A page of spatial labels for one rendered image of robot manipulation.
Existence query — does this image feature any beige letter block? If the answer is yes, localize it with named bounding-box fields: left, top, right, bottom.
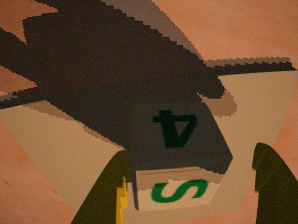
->
left=130, top=102, right=233, bottom=211

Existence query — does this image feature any tan flat mat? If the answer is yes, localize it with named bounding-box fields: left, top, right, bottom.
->
left=0, top=67, right=298, bottom=224

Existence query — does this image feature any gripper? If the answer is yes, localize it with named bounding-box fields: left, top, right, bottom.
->
left=71, top=142, right=298, bottom=224

